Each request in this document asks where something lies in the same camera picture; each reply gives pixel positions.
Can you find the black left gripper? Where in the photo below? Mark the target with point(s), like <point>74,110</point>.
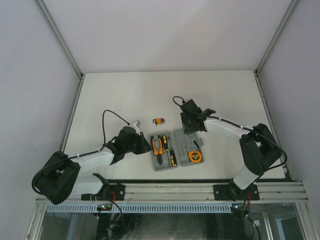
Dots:
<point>144,146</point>

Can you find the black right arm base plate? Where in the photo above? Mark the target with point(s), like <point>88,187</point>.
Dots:
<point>225,192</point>

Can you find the short yellow black screwdriver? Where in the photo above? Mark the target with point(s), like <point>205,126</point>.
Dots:
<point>173,160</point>

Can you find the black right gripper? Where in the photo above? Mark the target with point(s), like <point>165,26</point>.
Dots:
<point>187,129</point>

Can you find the grey plastic tool case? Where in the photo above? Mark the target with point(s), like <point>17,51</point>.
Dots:
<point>181,143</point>

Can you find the long black yellow screwdriver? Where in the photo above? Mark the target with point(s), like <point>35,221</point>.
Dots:
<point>165,143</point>

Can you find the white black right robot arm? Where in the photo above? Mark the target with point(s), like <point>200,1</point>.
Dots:
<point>260,151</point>

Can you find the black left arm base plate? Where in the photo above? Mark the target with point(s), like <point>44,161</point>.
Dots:
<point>113,192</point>

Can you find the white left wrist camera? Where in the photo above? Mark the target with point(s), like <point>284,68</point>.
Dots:
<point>136,126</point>

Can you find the orange hex key set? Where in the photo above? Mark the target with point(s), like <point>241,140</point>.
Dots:
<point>158,121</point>

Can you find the aluminium front rail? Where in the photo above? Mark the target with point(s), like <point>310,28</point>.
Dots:
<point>265,192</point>

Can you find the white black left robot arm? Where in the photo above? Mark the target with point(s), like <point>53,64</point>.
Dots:
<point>63,176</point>

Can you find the left aluminium frame post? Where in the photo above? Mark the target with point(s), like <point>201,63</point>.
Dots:
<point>48,18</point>

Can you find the aluminium frame post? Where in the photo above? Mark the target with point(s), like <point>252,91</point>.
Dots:
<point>277,34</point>
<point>48,18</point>

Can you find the orange tape measure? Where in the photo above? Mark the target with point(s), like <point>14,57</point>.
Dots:
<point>196,155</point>

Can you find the orange black pliers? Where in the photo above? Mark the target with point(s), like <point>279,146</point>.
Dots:
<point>158,151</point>

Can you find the grey slotted cable duct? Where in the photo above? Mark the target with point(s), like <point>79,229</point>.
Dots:
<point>138,208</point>

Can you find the right aluminium frame post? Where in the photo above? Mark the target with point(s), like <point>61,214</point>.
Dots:
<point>277,34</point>

